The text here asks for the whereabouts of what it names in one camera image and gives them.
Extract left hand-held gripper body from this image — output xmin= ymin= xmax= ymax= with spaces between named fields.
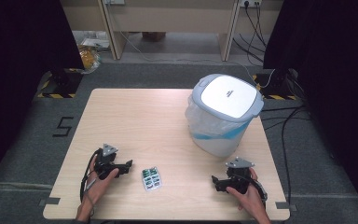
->
xmin=93 ymin=143 xmax=121 ymax=181

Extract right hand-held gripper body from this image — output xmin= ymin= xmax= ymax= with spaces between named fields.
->
xmin=225 ymin=156 xmax=256 ymax=194

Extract green pill blister pack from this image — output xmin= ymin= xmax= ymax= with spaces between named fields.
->
xmin=141 ymin=166 xmax=163 ymax=192

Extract white lidded trash can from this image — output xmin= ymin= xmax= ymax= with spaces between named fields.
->
xmin=185 ymin=73 xmax=265 ymax=159

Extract person's right hand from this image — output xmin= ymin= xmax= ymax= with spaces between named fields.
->
xmin=226 ymin=167 xmax=267 ymax=217

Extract person's left hand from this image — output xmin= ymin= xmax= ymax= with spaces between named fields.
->
xmin=81 ymin=156 xmax=120 ymax=205

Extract grey tape floor marker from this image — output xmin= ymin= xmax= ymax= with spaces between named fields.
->
xmin=274 ymin=201 xmax=298 ymax=212

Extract stand base with hazard tape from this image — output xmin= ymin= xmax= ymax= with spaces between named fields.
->
xmin=36 ymin=68 xmax=84 ymax=100
xmin=251 ymin=68 xmax=300 ymax=101

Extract yellow plastic bag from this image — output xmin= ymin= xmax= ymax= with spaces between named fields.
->
xmin=77 ymin=45 xmax=103 ymax=75

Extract white papers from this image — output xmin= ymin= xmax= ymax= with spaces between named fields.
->
xmin=80 ymin=36 xmax=111 ymax=49

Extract black curtain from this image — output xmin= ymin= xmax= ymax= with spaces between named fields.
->
xmin=262 ymin=0 xmax=358 ymax=217
xmin=0 ymin=0 xmax=85 ymax=191

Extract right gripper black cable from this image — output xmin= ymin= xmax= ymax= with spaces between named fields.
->
xmin=248 ymin=179 xmax=269 ymax=207

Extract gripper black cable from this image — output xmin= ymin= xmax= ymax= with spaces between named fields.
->
xmin=248 ymin=179 xmax=269 ymax=207
xmin=79 ymin=147 xmax=104 ymax=203

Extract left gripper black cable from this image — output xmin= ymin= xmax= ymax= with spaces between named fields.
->
xmin=79 ymin=147 xmax=104 ymax=203

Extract black floor cable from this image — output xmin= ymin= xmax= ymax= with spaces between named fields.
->
xmin=260 ymin=105 xmax=307 ymax=114
xmin=280 ymin=105 xmax=309 ymax=198

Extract black power cable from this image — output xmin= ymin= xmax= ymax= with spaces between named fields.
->
xmin=245 ymin=2 xmax=266 ymax=59
xmin=243 ymin=3 xmax=267 ymax=49

